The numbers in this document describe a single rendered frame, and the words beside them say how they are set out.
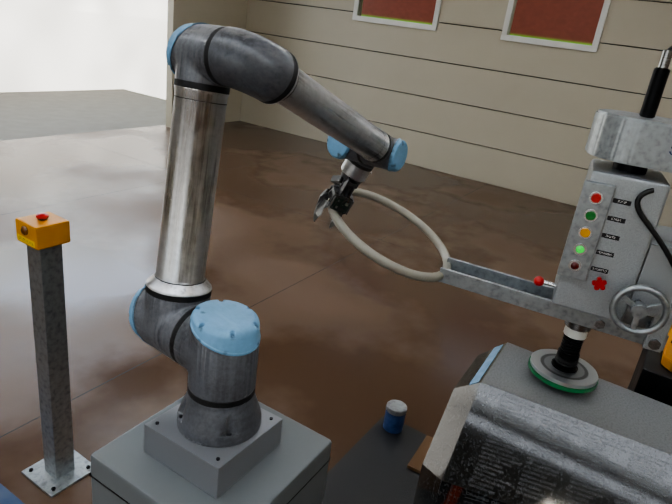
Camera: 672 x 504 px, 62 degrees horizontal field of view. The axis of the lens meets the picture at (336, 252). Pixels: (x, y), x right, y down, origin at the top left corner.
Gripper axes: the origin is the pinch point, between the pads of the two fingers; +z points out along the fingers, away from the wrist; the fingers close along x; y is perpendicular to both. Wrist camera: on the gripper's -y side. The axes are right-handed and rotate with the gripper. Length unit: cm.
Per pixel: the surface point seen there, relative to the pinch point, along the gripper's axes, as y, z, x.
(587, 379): 43, -7, 89
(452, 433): 51, 26, 57
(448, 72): -612, 20, 239
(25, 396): -27, 160, -73
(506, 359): 27, 8, 75
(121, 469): 86, 32, -38
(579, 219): 33, -48, 54
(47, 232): 3, 42, -80
